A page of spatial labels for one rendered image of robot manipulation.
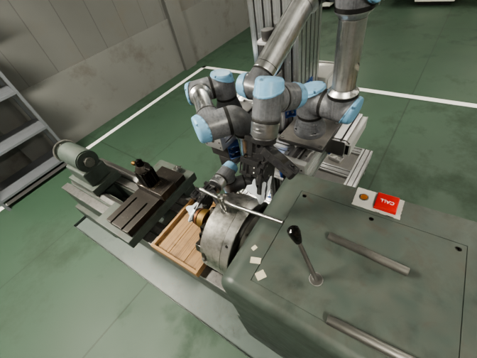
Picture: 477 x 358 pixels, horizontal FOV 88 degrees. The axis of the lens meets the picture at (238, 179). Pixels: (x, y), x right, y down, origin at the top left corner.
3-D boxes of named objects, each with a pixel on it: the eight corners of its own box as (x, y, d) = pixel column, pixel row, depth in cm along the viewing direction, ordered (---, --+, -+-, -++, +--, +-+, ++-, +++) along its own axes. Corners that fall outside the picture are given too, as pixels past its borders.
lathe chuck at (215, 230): (267, 225, 116) (258, 182, 92) (231, 287, 100) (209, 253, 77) (250, 218, 120) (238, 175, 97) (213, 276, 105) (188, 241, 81)
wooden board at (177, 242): (240, 217, 129) (239, 212, 126) (198, 278, 111) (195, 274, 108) (197, 197, 143) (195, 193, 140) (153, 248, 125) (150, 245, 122)
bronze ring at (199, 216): (216, 207, 102) (200, 201, 107) (204, 225, 98) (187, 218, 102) (223, 220, 109) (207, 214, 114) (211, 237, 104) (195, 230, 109)
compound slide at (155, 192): (177, 188, 136) (173, 182, 133) (164, 202, 131) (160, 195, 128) (152, 177, 146) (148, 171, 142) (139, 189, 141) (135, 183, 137)
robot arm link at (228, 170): (240, 173, 127) (237, 161, 121) (228, 188, 121) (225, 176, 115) (228, 169, 131) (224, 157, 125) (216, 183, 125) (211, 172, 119)
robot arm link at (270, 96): (293, 77, 62) (273, 79, 56) (287, 121, 67) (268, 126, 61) (268, 74, 67) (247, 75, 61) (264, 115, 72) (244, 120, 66)
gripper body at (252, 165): (251, 167, 79) (255, 130, 74) (276, 175, 75) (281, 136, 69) (238, 175, 73) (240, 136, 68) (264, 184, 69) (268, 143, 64)
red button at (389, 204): (398, 202, 77) (400, 197, 75) (394, 217, 74) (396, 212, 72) (377, 195, 79) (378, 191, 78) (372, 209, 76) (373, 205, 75)
